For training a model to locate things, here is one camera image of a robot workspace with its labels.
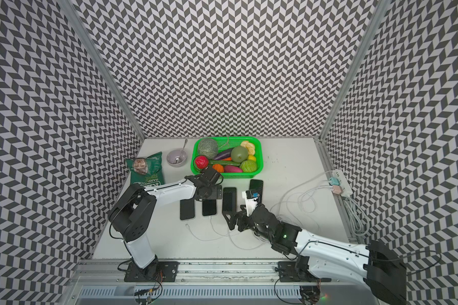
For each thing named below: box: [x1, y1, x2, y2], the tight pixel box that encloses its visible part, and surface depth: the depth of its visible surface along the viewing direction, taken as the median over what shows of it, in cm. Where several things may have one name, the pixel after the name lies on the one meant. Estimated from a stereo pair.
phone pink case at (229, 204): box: [222, 186, 237, 215], surface depth 93 cm
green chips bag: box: [125, 151, 165, 187], surface depth 100 cm
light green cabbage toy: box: [239, 159, 258, 173], surface depth 97 cm
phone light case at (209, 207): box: [202, 198, 217, 217], surface depth 93 cm
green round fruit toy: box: [230, 145, 249, 164], surface depth 104 cm
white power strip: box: [332, 169, 354, 197], surface depth 98 cm
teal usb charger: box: [328, 176, 341, 186], surface depth 100 cm
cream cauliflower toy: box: [240, 140, 256, 156], surface depth 108 cm
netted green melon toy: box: [198, 137, 219, 160], surface depth 101 cm
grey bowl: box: [166, 148, 188, 168], surface depth 107 cm
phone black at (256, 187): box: [249, 178, 264, 204], surface depth 98 cm
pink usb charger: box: [332, 184, 344, 195], surface depth 96 cm
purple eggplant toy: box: [213, 147, 235, 161], surface depth 106 cm
